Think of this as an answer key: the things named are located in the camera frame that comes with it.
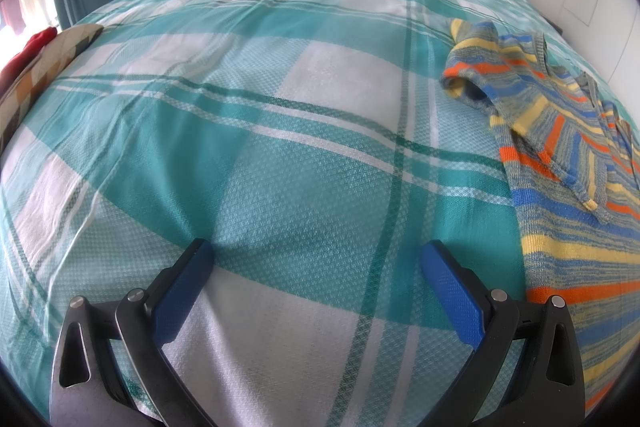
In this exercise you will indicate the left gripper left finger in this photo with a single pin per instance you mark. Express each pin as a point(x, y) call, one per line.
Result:
point(87, 386)

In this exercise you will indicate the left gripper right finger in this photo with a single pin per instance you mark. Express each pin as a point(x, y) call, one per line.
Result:
point(546, 388)

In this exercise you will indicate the white wardrobe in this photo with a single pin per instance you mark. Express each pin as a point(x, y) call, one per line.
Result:
point(606, 34)

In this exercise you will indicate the teal plaid bedspread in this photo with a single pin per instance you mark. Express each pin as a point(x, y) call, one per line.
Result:
point(311, 143)

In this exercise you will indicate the checkered folded cloth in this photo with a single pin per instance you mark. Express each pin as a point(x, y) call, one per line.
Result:
point(39, 74)

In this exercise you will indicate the striped knit sweater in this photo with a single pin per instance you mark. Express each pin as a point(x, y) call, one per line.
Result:
point(572, 165)

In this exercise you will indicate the red cloth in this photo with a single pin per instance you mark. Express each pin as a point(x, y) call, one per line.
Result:
point(19, 62)

